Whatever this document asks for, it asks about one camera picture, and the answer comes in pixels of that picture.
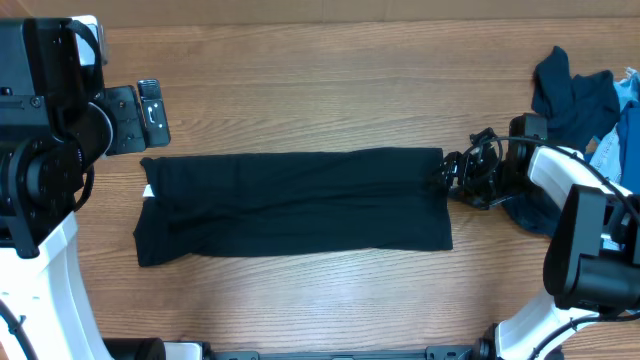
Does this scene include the light blue denim jeans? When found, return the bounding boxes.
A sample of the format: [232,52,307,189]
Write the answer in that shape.
[590,67,639,187]

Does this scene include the black t-shirt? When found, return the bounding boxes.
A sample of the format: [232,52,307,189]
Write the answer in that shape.
[134,148,453,267]

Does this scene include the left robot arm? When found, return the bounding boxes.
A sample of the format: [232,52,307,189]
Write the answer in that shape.
[1,15,211,359]

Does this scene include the dark navy shirt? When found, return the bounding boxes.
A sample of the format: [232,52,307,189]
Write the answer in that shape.
[503,46,620,236]

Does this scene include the blue garment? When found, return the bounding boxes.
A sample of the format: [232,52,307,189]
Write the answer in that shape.
[616,101,640,194]

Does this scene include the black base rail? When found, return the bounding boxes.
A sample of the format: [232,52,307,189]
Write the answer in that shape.
[203,345,498,360]

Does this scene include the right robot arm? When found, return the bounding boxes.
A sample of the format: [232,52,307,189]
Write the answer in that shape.
[426,114,639,359]

